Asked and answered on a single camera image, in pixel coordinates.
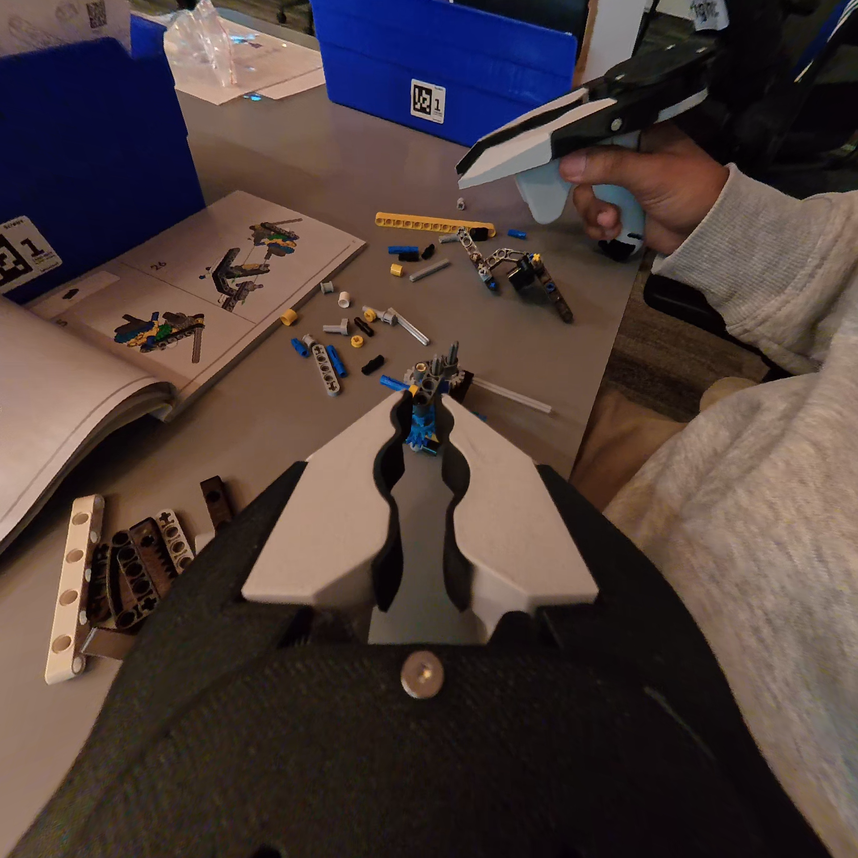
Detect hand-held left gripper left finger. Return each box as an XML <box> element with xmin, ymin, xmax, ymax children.
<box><xmin>241</xmin><ymin>389</ymin><xmax>415</xmax><ymax>614</ymax></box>

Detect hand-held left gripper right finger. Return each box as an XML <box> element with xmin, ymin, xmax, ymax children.
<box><xmin>437</xmin><ymin>395</ymin><xmax>599</xmax><ymax>643</ymax></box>

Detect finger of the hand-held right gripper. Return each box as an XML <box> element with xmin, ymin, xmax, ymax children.
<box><xmin>473</xmin><ymin>87</ymin><xmax>592</xmax><ymax>151</ymax></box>
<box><xmin>456</xmin><ymin>98</ymin><xmax>622</xmax><ymax>191</ymax></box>

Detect blue gear lego assembly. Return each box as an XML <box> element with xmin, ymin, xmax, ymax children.
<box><xmin>379</xmin><ymin>341</ymin><xmax>552</xmax><ymax>457</ymax></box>

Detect person's right forearm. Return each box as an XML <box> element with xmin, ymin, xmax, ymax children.
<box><xmin>652</xmin><ymin>164</ymin><xmax>858</xmax><ymax>376</ymax></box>

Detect yellow long lego beam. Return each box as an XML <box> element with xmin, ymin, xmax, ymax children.
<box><xmin>374</xmin><ymin>212</ymin><xmax>497</xmax><ymax>240</ymax></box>

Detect black grey lego linkage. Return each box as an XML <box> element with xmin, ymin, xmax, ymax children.
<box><xmin>458</xmin><ymin>227</ymin><xmax>575</xmax><ymax>324</ymax></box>

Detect grey five-hole lego beam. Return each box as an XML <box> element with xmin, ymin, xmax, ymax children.
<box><xmin>311</xmin><ymin>345</ymin><xmax>342</xmax><ymax>398</ymax></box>

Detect pile of dark lego beams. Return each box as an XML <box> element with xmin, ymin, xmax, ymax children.
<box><xmin>80</xmin><ymin>475</ymin><xmax>236</xmax><ymax>661</ymax></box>

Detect lego instruction booklet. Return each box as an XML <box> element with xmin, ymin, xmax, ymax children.
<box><xmin>0</xmin><ymin>189</ymin><xmax>367</xmax><ymax>557</ymax></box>

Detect white long lego beam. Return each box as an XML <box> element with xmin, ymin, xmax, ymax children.
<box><xmin>44</xmin><ymin>494</ymin><xmax>106</xmax><ymax>686</ymax></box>

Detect person's right hand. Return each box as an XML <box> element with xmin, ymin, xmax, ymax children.
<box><xmin>559</xmin><ymin>126</ymin><xmax>732</xmax><ymax>256</ymax></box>

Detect white board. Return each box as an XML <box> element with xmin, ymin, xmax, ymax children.
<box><xmin>573</xmin><ymin>0</ymin><xmax>607</xmax><ymax>91</ymax></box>

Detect blue storage bin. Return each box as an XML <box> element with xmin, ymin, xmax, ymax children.
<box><xmin>0</xmin><ymin>15</ymin><xmax>206</xmax><ymax>307</ymax></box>
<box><xmin>310</xmin><ymin>0</ymin><xmax>579</xmax><ymax>148</ymax></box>

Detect grey connector with white rod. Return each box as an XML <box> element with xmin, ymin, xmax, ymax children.
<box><xmin>362</xmin><ymin>306</ymin><xmax>430</xmax><ymax>347</ymax></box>

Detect black chair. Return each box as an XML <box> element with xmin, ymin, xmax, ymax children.
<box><xmin>642</xmin><ymin>271</ymin><xmax>795</xmax><ymax>384</ymax></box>

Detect person's grey zip hoodie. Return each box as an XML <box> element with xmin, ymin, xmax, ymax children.
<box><xmin>603</xmin><ymin>322</ymin><xmax>858</xmax><ymax>858</ymax></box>

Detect white paper sheets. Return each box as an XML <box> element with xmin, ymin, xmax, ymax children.
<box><xmin>176</xmin><ymin>40</ymin><xmax>329</xmax><ymax>107</ymax></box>

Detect clear plastic bag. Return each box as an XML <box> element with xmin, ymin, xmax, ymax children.
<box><xmin>164</xmin><ymin>3</ymin><xmax>269</xmax><ymax>88</ymax></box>

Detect white printed sheet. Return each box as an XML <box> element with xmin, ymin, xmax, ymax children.
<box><xmin>0</xmin><ymin>0</ymin><xmax>133</xmax><ymax>58</ymax></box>

